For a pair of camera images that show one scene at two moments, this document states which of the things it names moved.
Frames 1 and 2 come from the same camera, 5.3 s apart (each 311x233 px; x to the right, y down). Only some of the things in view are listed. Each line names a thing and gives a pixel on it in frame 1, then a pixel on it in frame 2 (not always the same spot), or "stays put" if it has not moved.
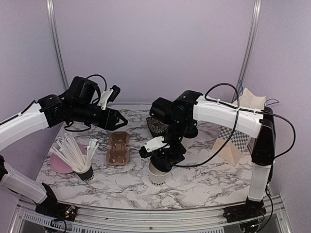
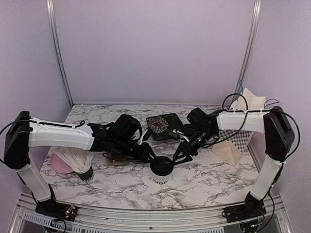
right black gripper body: [172, 155] → [193, 150]
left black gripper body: [109, 119] → [132, 155]
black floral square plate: [157, 128] stays put
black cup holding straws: [88, 176] stays put
